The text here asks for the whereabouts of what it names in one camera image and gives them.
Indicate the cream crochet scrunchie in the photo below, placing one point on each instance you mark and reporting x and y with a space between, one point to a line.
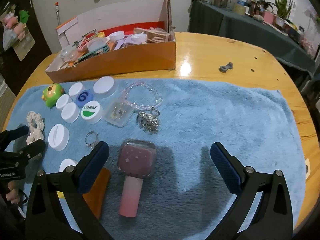
36 126

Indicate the orange handled broom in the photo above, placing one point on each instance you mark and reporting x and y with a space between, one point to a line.
57 13

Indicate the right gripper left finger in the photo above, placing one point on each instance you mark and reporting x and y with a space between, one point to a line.
46 218

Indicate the orange cardboard box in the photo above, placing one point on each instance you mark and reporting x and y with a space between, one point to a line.
122 16

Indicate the small grey metal part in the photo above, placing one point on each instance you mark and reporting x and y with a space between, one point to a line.
225 68

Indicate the blue lid with G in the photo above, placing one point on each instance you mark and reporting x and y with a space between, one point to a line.
84 97

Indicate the blue fluffy towel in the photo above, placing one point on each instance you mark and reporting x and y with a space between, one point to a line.
186 197

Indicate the dark green clothed table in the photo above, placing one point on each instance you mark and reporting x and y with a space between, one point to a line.
211 20

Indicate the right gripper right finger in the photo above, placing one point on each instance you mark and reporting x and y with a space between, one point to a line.
262 208

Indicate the white green Cestbon lid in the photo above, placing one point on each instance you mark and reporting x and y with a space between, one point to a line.
92 112

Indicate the person hand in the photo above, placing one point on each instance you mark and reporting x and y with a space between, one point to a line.
13 195

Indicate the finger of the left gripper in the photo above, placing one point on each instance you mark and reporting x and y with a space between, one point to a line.
28 152
11 135

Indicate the orange rectangular case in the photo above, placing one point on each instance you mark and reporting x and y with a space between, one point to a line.
95 197

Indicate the white bottle cap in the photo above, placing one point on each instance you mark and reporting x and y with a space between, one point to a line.
70 112
67 162
63 101
75 90

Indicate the large white printed lid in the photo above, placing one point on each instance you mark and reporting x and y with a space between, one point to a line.
58 137

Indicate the large white jar lid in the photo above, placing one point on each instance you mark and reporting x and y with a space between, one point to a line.
104 87

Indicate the potted snake plant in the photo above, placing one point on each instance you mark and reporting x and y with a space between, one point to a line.
283 8

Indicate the clear plastic earring box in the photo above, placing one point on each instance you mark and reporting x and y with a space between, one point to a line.
117 113

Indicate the green bear figurine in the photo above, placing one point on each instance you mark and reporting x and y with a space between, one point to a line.
51 94

